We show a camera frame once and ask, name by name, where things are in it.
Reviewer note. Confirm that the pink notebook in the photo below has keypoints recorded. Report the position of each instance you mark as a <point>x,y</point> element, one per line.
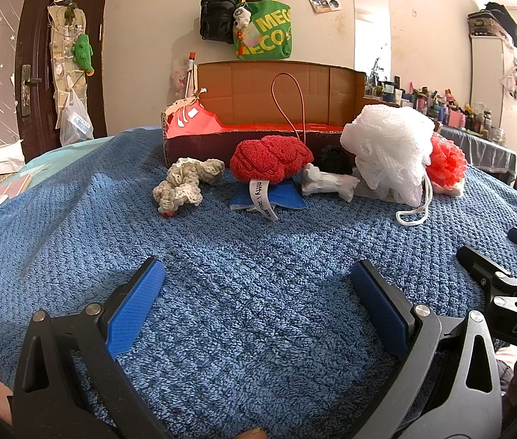
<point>15,187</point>

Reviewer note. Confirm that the dark brown door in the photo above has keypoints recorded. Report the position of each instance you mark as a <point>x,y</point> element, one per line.
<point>33,83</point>

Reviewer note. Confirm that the plastic bag on door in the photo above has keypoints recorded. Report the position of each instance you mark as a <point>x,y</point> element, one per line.
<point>75,123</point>

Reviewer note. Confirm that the black backpack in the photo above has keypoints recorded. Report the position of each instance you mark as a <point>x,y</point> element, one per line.
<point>217,20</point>

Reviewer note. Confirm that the cardboard box with red lining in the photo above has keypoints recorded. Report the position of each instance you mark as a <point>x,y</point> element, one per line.
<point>239,100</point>

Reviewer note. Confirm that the white bear keychain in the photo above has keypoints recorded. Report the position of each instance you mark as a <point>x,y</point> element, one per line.
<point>242,17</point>

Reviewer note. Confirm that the wall mirror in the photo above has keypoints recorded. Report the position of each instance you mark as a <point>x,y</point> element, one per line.
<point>372,42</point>

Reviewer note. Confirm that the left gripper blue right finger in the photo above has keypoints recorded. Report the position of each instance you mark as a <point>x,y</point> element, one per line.
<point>388,308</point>

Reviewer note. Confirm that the red knitted plush ball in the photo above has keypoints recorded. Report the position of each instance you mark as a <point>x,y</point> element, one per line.
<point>265,162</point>

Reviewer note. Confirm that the cosmetics clutter on table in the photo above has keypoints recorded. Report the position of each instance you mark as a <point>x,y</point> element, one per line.
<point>442,108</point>

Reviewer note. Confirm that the white towel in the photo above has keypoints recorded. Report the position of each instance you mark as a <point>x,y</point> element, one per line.
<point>314,180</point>

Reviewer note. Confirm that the white wardrobe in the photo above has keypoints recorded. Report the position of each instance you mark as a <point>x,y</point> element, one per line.
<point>493,73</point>

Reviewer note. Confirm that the white mesh bath pouf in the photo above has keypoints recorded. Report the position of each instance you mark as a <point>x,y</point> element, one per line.
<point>392,148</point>

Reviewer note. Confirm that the green plush toy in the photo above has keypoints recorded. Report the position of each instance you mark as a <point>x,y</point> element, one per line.
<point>82,54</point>

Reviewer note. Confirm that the mop stick orange tip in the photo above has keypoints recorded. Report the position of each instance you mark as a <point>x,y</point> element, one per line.
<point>189,83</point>

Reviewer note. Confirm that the blue knitted blanket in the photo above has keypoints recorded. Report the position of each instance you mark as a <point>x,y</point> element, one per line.
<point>257,323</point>

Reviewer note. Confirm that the blue sponge cloth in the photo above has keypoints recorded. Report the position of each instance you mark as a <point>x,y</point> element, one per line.
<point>283,195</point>

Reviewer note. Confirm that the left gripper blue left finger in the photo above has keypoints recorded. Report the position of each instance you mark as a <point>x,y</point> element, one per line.
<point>127,308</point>

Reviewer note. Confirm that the white translucent pad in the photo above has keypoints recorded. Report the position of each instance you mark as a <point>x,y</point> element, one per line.
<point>363,190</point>

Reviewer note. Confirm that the red mesh bath pouf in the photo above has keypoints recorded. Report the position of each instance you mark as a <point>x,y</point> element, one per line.
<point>447,168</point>

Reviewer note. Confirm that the hanging fabric organizer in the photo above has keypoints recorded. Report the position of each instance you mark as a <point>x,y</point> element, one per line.
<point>65,73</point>

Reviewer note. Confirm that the black fuzzy scrunchie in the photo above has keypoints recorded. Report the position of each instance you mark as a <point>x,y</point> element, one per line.
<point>334,159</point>

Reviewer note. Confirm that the suitcase on wardrobe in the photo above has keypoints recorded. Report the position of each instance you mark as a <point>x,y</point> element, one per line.
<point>484,23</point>

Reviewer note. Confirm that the green tote bag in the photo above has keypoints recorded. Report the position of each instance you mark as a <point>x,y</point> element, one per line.
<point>269,35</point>

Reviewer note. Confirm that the cream crochet scrunchie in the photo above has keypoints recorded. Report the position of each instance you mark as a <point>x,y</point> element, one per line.
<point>181,185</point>

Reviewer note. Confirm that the dark cloth covered table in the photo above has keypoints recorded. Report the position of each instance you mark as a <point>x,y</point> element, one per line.
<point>489,157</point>

